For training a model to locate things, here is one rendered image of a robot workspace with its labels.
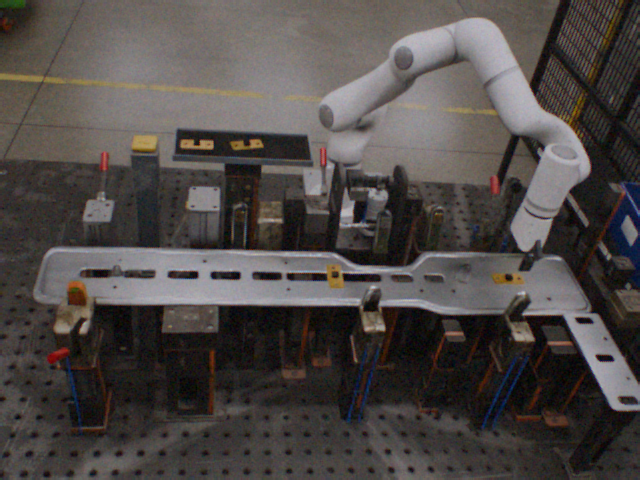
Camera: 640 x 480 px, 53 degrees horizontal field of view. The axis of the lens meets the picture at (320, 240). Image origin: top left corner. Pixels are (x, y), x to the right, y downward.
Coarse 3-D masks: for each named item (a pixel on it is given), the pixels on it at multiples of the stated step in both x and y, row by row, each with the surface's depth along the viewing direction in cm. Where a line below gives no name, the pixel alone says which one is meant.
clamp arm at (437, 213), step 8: (432, 208) 175; (440, 208) 174; (432, 216) 174; (440, 216) 174; (432, 224) 176; (440, 224) 176; (432, 232) 177; (440, 232) 177; (424, 240) 180; (432, 240) 178; (432, 248) 179
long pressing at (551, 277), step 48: (48, 288) 149; (96, 288) 151; (144, 288) 153; (192, 288) 155; (240, 288) 157; (336, 288) 161; (384, 288) 163; (432, 288) 165; (480, 288) 167; (528, 288) 170; (576, 288) 172
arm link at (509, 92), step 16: (496, 80) 148; (512, 80) 147; (496, 96) 150; (512, 96) 147; (528, 96) 148; (512, 112) 148; (528, 112) 147; (544, 112) 149; (512, 128) 149; (528, 128) 148; (544, 128) 151; (560, 128) 151; (544, 144) 157; (576, 144) 152
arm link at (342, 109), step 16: (432, 32) 162; (448, 32) 163; (400, 48) 160; (416, 48) 158; (432, 48) 159; (448, 48) 162; (384, 64) 176; (400, 64) 161; (416, 64) 159; (432, 64) 161; (448, 64) 166; (368, 80) 182; (384, 80) 176; (400, 80) 168; (336, 96) 189; (352, 96) 186; (368, 96) 183; (384, 96) 181; (320, 112) 194; (336, 112) 190; (352, 112) 188; (368, 112) 188; (336, 128) 193
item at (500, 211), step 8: (512, 176) 170; (504, 184) 171; (512, 184) 168; (520, 184) 167; (504, 192) 171; (512, 192) 172; (504, 200) 173; (512, 200) 173; (496, 208) 175; (504, 208) 175; (496, 216) 175; (504, 216) 176; (496, 224) 176; (504, 224) 177; (504, 232) 178
